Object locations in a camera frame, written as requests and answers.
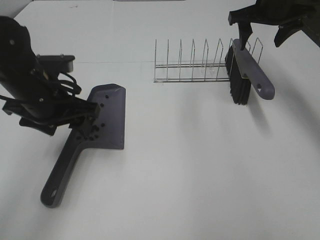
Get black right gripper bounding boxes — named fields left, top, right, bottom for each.
left=228, top=0, right=320, bottom=50

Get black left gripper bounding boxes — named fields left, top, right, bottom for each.
left=1, top=96, right=101, bottom=136

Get pile of coffee beans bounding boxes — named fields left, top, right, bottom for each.
left=72, top=91, right=109, bottom=141

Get grey plastic dustpan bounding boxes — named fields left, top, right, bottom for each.
left=40, top=84, right=126, bottom=209

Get grey hand brush black bristles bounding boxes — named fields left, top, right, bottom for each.
left=225, top=39, right=275, bottom=106

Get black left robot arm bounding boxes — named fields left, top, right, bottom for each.
left=0, top=16, right=100, bottom=139

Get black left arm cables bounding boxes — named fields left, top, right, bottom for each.
left=51, top=71, right=83, bottom=97

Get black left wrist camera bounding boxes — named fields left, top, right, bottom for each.
left=37, top=54, right=75, bottom=73

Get metal wire dish rack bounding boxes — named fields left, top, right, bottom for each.
left=152, top=37, right=263, bottom=85

